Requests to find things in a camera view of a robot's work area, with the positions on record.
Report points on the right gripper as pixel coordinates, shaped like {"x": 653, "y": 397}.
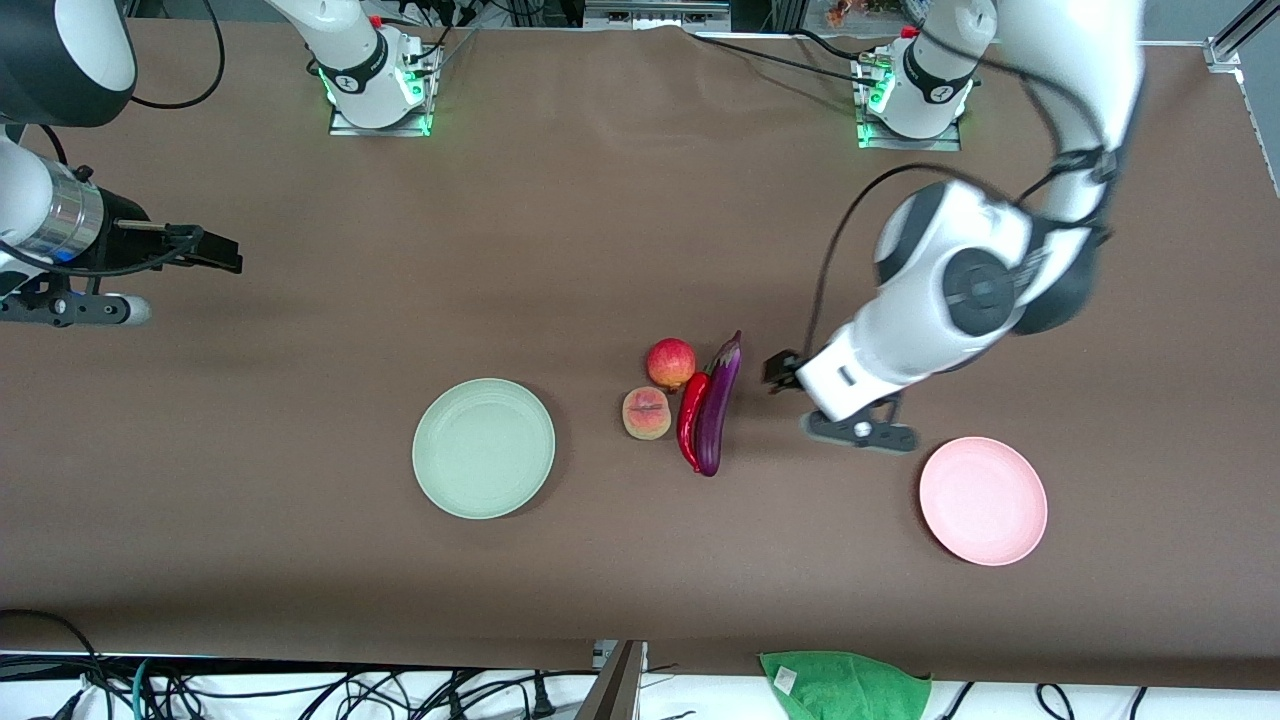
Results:
{"x": 128, "y": 237}

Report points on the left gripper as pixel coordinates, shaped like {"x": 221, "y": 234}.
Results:
{"x": 783, "y": 370}

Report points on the purple eggplant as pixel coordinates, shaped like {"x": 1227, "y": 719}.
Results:
{"x": 718, "y": 410}

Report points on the red chili pepper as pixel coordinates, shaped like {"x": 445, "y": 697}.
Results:
{"x": 688, "y": 415}

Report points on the red pomegranate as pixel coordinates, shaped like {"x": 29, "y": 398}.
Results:
{"x": 670, "y": 363}

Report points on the yellow pink peach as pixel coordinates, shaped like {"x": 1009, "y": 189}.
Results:
{"x": 646, "y": 413}

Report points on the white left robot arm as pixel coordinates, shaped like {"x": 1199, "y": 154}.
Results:
{"x": 960, "y": 270}

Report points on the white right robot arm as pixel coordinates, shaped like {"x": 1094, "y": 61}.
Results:
{"x": 350, "y": 60}

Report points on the pink round plate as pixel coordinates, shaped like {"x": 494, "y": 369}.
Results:
{"x": 983, "y": 502}

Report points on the light green round plate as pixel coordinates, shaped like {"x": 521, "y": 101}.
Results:
{"x": 484, "y": 448}

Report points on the green cloth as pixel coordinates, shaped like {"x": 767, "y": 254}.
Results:
{"x": 845, "y": 688}

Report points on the aluminium table leg profile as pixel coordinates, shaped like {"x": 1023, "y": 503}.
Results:
{"x": 612, "y": 685}

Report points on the grey metal box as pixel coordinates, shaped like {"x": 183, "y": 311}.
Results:
{"x": 655, "y": 14}

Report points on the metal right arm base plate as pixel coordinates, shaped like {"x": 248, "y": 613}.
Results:
{"x": 415, "y": 115}

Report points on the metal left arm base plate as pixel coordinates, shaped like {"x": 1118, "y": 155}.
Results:
{"x": 950, "y": 140}

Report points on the aluminium frame profile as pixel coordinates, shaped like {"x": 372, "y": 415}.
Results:
{"x": 1240, "y": 35}

